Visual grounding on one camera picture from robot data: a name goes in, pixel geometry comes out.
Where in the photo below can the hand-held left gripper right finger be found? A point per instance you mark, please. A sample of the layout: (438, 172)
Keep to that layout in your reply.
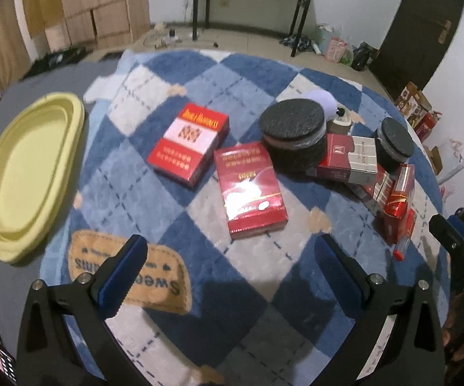
(334, 273)

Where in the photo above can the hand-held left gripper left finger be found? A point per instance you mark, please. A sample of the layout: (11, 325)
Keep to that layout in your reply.
(121, 277)

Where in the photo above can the red capped lighter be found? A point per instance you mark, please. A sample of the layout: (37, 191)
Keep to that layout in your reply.
(401, 247)

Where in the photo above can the plain red cigarette pack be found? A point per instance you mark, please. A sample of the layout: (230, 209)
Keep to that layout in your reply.
(400, 225)

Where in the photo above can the red gold cigarette pack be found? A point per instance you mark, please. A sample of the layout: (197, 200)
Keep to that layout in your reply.
(400, 189)

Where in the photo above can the small black sponge puck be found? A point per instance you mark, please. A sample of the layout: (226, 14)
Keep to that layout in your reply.
(394, 140)

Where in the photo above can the dark red cigarette box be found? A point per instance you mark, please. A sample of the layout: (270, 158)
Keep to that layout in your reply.
(252, 193)

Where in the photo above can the red silver cigarette pack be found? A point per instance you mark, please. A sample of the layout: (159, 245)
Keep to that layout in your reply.
(348, 157)

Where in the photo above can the yellow collapsible basin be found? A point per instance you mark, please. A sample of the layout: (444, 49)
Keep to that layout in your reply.
(27, 169)

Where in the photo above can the red cigarette box white panel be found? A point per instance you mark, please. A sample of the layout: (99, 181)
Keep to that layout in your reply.
(188, 144)

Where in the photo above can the beige heart button gadget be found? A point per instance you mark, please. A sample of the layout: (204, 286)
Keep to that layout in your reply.
(339, 122)

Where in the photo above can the large black sponge puck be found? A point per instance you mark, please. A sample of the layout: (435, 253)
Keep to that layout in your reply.
(292, 124)

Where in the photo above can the white flat box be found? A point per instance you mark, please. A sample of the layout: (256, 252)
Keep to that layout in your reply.
(447, 157)

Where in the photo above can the blue plaid fleece blanket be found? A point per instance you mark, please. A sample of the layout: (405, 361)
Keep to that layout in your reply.
(175, 217)

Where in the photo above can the grey bed sheet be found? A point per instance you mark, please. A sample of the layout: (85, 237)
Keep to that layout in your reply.
(15, 285)

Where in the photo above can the cardboard box of goods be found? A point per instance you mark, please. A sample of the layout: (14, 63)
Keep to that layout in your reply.
(414, 106)

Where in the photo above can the black bag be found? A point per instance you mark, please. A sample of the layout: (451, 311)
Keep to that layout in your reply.
(362, 56)

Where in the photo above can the dark door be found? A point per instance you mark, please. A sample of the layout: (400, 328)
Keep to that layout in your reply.
(420, 28)

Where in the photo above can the pink shopping bag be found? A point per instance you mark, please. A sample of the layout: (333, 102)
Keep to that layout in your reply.
(336, 50)

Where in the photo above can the white plastic bag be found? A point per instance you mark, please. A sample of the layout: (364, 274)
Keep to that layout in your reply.
(328, 34)

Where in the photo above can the dark patterned cloth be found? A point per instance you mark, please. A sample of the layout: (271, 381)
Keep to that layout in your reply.
(296, 42)

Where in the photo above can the cluster of small bottles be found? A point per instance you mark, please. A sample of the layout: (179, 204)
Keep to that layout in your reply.
(167, 36)

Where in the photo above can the wooden wardrobe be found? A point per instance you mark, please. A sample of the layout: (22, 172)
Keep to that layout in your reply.
(95, 0)

